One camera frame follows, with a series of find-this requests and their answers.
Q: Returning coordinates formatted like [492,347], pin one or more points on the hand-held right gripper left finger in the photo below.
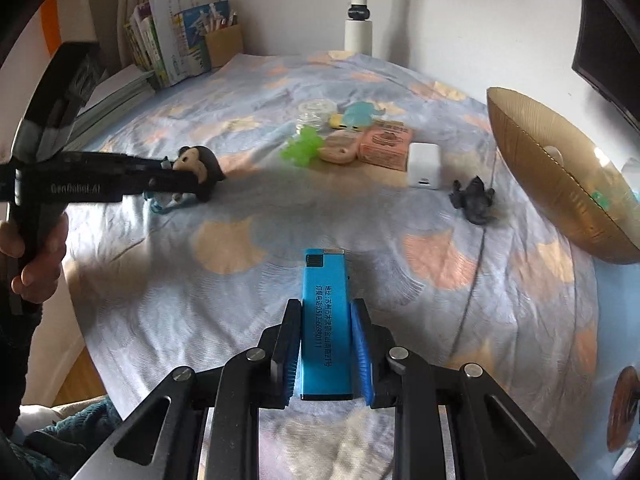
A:
[287,360]

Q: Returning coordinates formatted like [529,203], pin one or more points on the bundle of pens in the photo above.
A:
[220,17]

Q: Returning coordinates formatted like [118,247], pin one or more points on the printed leaf pattern cloth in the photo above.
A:
[200,310]

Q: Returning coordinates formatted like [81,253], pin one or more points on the brown round disc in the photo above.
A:
[622,410]

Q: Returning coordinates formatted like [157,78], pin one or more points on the black dragon toy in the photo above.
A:
[472,200]

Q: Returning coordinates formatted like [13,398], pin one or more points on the blue rectangular lighter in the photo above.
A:
[326,325]

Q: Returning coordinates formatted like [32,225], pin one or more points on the black monitor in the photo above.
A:
[607,35]

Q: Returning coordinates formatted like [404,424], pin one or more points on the person's left hand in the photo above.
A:
[45,270]

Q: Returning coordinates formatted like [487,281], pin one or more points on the white charger block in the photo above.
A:
[424,165]

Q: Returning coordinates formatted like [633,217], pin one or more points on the white pole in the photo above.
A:
[359,35]

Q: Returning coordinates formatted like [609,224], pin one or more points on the cardboard pen holder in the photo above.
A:
[225,47]

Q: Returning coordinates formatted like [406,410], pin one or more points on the teal fleece clothing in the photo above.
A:
[65,450]

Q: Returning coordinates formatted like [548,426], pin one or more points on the clear round container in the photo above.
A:
[315,110]

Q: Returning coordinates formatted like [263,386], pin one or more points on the dark brown monkey toy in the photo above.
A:
[202,165]

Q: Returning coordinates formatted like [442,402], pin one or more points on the blue illustrated booklet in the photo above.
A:
[192,35]

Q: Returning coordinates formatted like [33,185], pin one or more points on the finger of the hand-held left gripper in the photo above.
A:
[170,182]
[147,162]

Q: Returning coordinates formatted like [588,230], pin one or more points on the stack of flat magazines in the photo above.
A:
[117,90]

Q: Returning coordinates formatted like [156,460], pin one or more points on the teal whale toy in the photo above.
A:
[362,112]

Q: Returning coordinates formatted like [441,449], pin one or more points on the black pole clamp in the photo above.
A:
[359,11]

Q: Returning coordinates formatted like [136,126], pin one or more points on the row of upright books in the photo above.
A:
[145,45]

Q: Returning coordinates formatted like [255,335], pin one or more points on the green translucent toy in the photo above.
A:
[302,147]

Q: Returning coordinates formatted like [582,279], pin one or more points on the beige oval object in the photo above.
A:
[337,150]

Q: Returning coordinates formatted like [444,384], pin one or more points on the person's left forearm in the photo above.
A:
[15,360]

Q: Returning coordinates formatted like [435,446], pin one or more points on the yellow small case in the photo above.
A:
[340,122]

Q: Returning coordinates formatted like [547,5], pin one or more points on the pink cardboard box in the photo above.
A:
[385,147]

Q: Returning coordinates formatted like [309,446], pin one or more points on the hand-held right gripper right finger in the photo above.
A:
[363,355]

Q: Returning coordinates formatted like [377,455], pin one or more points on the golden ribbed bowl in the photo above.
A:
[545,195]

